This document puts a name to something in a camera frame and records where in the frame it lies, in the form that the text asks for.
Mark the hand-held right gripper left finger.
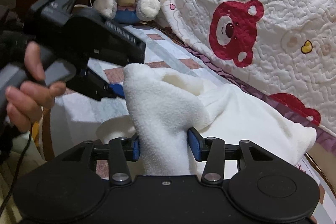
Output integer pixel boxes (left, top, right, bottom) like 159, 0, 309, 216
62, 133, 141, 186

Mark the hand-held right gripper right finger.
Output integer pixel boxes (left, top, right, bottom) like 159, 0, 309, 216
187, 127, 271, 186

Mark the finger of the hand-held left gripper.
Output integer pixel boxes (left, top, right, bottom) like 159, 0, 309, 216
66, 67, 125, 102

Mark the white fleece garment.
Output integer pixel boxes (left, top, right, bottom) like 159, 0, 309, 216
96, 63, 317, 177

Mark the person's left hand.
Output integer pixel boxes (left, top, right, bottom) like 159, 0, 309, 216
5, 42, 67, 133

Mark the patterned floor mat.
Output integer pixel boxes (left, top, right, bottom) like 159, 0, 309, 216
45, 22, 336, 203

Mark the beige bed base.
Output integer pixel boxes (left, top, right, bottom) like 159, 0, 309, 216
307, 135, 336, 180

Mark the bear print quilt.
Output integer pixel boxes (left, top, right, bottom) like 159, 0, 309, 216
150, 0, 336, 146

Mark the black cable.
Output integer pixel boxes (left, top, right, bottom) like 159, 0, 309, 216
0, 132, 33, 214

